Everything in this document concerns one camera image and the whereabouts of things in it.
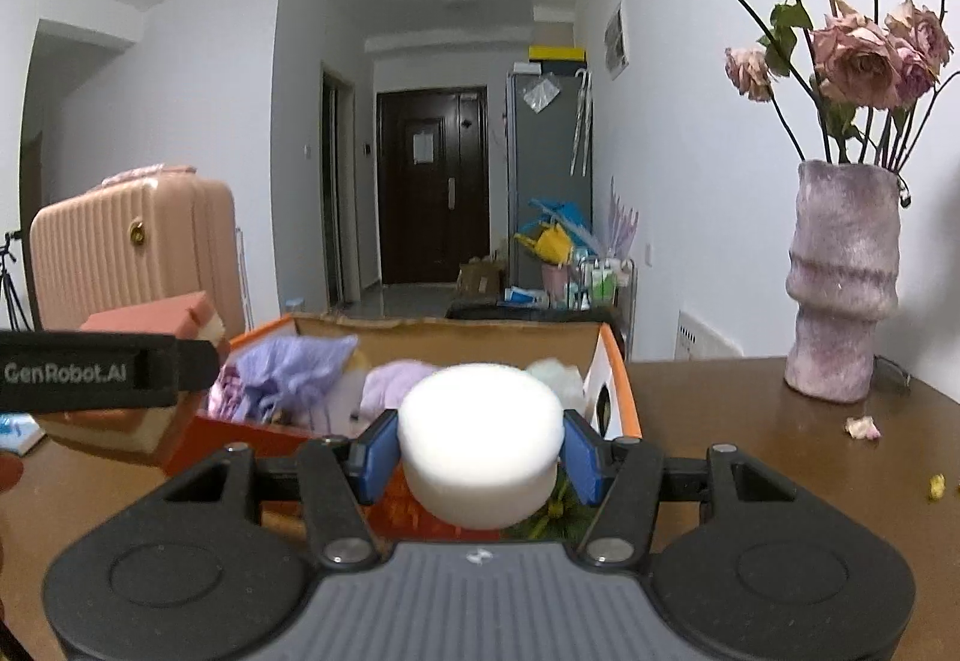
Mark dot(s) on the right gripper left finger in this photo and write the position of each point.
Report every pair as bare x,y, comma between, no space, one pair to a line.
333,478

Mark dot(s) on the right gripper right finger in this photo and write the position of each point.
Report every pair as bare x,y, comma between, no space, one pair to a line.
626,479

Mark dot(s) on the lavender towel roll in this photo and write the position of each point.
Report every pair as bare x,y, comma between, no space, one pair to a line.
386,386

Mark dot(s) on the purple woven pouch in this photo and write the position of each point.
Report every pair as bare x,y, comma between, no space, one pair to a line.
287,380

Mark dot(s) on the pink layered sponge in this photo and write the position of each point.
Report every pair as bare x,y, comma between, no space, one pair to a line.
134,411

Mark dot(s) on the white round sponge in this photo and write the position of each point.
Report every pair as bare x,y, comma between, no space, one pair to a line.
479,444

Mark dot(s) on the blue tissue pack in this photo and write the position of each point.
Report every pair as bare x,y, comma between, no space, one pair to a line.
19,433

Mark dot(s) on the orange cardboard box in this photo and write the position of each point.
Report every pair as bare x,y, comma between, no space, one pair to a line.
397,515

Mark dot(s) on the clear plastic ball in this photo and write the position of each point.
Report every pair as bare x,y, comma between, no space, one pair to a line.
564,380

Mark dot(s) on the pink ribbed suitcase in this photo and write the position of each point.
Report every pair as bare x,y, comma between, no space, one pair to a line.
138,237

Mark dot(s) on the metal trolley with bottles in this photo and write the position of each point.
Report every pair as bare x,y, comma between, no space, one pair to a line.
595,282

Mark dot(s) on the fallen rose petal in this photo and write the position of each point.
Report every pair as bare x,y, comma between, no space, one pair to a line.
862,428

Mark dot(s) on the yellow bag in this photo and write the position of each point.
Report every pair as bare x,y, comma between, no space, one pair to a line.
548,242

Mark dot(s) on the brown carton on floor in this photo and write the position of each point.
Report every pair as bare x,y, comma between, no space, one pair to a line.
480,279

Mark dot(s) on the purple feather decoration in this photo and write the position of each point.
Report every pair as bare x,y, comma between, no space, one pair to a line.
622,225

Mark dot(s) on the pink textured vase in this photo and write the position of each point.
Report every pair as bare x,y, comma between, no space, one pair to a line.
844,262

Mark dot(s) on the dark entrance door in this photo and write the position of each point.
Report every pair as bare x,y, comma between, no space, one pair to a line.
433,196

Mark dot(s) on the grey refrigerator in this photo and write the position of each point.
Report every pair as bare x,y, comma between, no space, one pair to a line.
541,111

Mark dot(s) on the yellow box atop fridge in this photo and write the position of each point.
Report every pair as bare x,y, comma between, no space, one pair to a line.
556,54

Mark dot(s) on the dried pink roses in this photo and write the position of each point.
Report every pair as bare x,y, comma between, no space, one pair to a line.
875,77

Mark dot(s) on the white board against wall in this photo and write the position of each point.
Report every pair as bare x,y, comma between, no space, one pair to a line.
695,340

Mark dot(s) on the white wall panel box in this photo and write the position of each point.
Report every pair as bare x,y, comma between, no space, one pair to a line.
616,45

